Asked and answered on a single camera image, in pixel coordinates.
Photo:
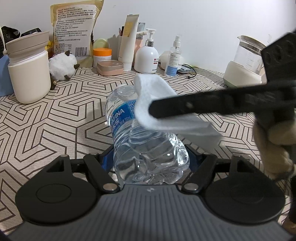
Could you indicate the white plush sheep toy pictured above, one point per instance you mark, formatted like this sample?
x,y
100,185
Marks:
x,y
62,64

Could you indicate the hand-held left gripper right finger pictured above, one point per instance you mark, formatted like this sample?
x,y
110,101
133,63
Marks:
x,y
204,168

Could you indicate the glass electric kettle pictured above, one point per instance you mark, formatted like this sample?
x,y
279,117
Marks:
x,y
240,74

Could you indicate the small white tube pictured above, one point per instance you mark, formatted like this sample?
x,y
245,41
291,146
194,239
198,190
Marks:
x,y
141,33

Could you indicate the black hairbrush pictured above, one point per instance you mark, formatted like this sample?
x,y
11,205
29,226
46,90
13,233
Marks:
x,y
11,34

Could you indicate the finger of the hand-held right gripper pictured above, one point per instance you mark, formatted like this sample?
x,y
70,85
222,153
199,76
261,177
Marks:
x,y
208,104

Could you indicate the grey packet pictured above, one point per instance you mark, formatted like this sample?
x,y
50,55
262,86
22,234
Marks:
x,y
141,26

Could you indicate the white cosmetic tube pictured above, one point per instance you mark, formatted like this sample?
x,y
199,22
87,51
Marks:
x,y
128,51

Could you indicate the white round device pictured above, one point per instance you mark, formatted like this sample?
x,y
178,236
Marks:
x,y
165,60

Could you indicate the geometric patterned tablecloth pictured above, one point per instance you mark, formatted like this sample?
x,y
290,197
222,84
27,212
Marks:
x,y
57,120

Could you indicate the clear plastic water bottle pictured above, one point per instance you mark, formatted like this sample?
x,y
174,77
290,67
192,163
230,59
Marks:
x,y
129,148

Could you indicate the white pump bottle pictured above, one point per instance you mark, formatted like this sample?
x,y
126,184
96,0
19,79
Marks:
x,y
145,60

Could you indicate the pink holder cup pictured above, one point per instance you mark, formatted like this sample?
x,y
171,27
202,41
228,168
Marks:
x,y
138,44

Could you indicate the pens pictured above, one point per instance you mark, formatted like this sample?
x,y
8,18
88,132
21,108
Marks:
x,y
121,31

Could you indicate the white spoon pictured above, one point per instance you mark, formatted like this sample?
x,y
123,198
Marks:
x,y
2,40

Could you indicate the blue cloth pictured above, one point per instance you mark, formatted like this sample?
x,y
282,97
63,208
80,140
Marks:
x,y
4,76

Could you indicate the green round jar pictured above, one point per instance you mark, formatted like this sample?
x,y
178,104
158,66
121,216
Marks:
x,y
100,43

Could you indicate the person's right hand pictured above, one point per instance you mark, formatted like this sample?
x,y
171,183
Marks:
x,y
277,162

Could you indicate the clear spray bottle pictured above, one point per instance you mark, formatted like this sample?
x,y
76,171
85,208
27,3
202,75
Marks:
x,y
173,60

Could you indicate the white jar orange lid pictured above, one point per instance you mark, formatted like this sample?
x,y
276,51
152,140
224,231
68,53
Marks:
x,y
103,52

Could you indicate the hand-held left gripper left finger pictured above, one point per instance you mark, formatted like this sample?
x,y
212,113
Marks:
x,y
107,160

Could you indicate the white and beige canister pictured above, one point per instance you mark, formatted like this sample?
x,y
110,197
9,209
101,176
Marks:
x,y
30,81

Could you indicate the yellow food bag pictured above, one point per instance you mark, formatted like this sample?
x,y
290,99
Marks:
x,y
74,27

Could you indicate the grey power adapter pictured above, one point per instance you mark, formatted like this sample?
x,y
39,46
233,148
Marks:
x,y
183,69

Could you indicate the white wipe cloth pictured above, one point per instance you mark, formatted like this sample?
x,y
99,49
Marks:
x,y
152,88

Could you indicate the pink rectangular case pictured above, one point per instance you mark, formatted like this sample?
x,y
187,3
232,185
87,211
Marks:
x,y
109,67

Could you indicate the white pen cup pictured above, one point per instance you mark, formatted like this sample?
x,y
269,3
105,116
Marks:
x,y
120,48

